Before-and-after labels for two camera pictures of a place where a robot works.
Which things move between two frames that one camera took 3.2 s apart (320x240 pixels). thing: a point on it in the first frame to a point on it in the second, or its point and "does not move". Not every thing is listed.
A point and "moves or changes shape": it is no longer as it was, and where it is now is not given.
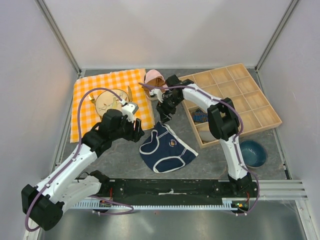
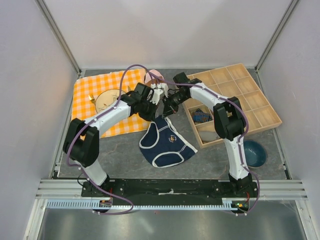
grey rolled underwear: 206,136 does not move
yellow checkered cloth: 133,82 does not move
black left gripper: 134,136 to 150,116
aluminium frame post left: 56,30 does not move
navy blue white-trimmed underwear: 164,150 moves or changes shape
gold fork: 92,98 does not move
